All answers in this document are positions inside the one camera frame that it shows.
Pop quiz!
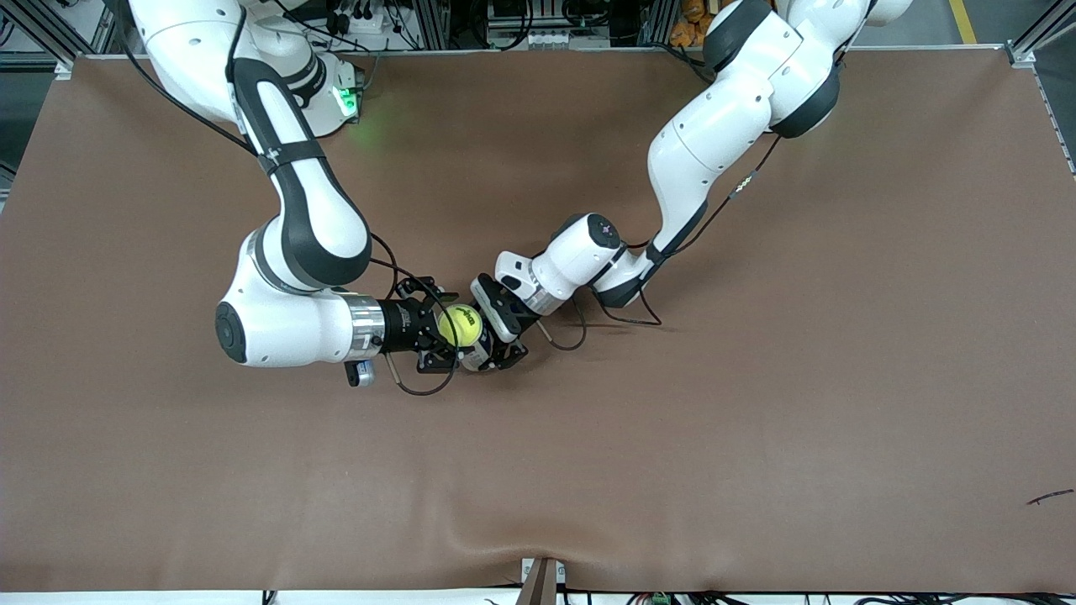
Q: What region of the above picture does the yellow tennis ball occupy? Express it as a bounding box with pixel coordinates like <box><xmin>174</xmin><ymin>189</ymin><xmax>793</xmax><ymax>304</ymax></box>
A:
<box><xmin>439</xmin><ymin>304</ymin><xmax>484</xmax><ymax>348</ymax></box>

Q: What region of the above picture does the brown table mat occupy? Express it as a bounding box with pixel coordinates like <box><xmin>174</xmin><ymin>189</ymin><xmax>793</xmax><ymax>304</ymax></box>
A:
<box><xmin>0</xmin><ymin>46</ymin><xmax>1076</xmax><ymax>593</ymax></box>

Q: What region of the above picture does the white terminal block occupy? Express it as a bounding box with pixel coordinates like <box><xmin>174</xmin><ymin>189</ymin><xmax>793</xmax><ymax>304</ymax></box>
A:
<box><xmin>488</xmin><ymin>29</ymin><xmax>577</xmax><ymax>49</ymax></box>

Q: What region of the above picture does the white power strip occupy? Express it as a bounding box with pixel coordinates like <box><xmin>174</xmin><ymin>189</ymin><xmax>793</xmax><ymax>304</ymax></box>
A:
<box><xmin>324</xmin><ymin>10</ymin><xmax>396</xmax><ymax>34</ymax></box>

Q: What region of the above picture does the orange packet pile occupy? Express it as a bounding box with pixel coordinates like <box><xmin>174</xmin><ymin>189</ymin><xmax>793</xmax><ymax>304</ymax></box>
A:
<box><xmin>670</xmin><ymin>0</ymin><xmax>712</xmax><ymax>48</ymax></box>

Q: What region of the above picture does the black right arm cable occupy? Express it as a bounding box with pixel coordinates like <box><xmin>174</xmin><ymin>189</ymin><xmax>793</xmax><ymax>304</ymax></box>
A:
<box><xmin>109</xmin><ymin>0</ymin><xmax>462</xmax><ymax>397</ymax></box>

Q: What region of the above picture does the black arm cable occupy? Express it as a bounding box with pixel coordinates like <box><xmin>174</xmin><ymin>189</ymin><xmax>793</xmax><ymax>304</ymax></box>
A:
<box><xmin>109</xmin><ymin>0</ymin><xmax>462</xmax><ymax>397</ymax></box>
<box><xmin>538</xmin><ymin>134</ymin><xmax>783</xmax><ymax>352</ymax></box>

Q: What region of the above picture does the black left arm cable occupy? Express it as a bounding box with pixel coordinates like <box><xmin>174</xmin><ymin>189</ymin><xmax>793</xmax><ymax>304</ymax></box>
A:
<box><xmin>538</xmin><ymin>134</ymin><xmax>783</xmax><ymax>352</ymax></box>

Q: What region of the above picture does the brown pole with bracket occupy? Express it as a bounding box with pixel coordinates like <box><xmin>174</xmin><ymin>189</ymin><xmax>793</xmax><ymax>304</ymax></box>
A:
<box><xmin>520</xmin><ymin>556</ymin><xmax>567</xmax><ymax>605</ymax></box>

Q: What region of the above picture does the aluminium frame post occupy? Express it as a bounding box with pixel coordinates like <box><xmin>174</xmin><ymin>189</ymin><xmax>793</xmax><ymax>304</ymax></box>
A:
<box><xmin>412</xmin><ymin>0</ymin><xmax>451</xmax><ymax>50</ymax></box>
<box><xmin>643</xmin><ymin>0</ymin><xmax>673</xmax><ymax>47</ymax></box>

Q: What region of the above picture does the diagonal aluminium frame rail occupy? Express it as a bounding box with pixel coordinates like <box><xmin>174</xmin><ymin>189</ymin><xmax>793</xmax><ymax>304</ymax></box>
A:
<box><xmin>0</xmin><ymin>0</ymin><xmax>114</xmax><ymax>81</ymax></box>

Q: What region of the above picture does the aluminium rail with corner bracket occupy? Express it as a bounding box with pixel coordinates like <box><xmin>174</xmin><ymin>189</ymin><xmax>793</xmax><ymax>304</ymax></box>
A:
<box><xmin>1005</xmin><ymin>0</ymin><xmax>1076</xmax><ymax>177</ymax></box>

